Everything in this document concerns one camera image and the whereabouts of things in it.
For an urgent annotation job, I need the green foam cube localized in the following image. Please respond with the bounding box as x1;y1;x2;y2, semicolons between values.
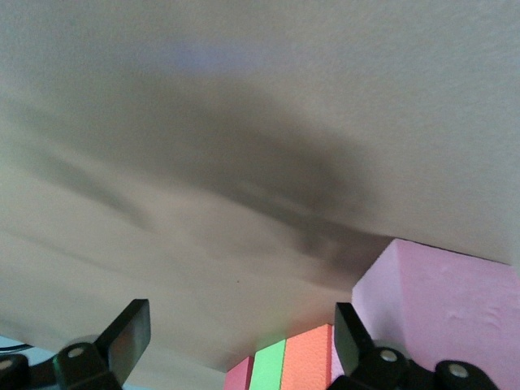
249;339;287;390

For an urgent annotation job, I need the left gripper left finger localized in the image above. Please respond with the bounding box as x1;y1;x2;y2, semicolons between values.
52;299;152;390

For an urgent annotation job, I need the red foam cube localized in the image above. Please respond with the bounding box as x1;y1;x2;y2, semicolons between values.
223;356;255;390

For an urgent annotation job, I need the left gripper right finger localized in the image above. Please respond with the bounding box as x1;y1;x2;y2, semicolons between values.
328;302;411;390

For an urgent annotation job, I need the orange foam cube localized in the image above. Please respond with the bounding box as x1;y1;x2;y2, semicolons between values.
279;323;334;390

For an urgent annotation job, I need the pink foam cube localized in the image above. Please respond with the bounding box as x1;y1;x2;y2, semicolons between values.
351;238;520;390

